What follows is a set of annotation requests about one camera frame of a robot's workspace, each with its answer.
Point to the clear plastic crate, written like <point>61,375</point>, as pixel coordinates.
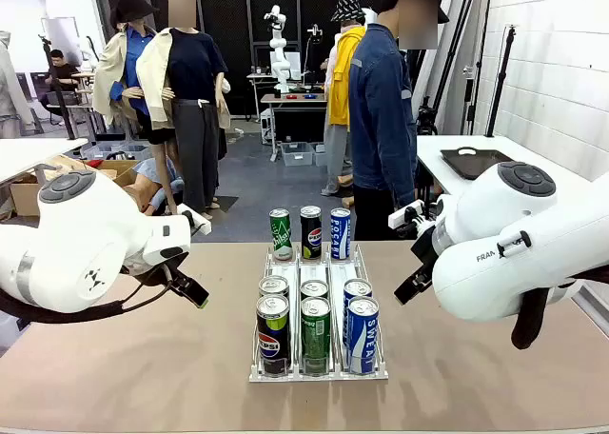
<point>128,149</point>

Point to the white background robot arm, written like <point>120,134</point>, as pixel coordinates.
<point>280,58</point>

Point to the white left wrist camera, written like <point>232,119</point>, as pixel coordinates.
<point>197,222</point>

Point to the seated person black shirt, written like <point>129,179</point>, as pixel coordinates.
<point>62,72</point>

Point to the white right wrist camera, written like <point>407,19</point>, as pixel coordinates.
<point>404,215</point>

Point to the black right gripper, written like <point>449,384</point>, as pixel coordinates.
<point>426,253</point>

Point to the patterned bucket hat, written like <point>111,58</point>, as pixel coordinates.
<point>347,8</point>

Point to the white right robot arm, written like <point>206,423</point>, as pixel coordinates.
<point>499,262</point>

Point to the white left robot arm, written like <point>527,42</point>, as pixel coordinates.
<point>85,243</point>

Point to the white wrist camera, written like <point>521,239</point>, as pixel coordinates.
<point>404,215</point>
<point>197,222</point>

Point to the black light stand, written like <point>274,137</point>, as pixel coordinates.
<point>499,86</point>

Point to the white can dispenser rack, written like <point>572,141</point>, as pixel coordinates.
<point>340,270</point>

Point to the mannequin blue shirt beige coat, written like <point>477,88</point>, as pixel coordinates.
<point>131,58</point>

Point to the black Pepsi display can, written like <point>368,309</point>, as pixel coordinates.
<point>310,236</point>

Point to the person in denim jacket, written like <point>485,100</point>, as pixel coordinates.
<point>380,120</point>

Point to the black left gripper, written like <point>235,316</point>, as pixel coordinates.
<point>154,270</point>

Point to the green Chilsung display can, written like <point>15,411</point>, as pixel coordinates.
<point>280,236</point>

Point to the black camera tripod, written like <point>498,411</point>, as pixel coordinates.
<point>58,91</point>
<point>425,120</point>

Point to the mannequin in yellow jacket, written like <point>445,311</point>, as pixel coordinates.
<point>342,72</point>

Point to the lying mannequin torso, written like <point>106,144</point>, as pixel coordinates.
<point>147,191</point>

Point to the mannequin navy tee cream jacket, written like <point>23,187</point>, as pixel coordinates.
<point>190,72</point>

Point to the blue Pocari Sweat can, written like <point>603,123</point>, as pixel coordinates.
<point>363,339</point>
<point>357,287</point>

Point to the blue Pocari display can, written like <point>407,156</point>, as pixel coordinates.
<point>340,236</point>

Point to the mannequin in grey hoodie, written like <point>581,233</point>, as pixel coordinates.
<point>12,86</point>

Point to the background work table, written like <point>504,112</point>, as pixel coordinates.
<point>295,99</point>

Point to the grey plastic bin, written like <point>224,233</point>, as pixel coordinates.
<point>297,155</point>
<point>321,155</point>

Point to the black serving tray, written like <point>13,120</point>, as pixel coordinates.
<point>476,165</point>

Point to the black bucket hat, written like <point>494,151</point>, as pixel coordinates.
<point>131,8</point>

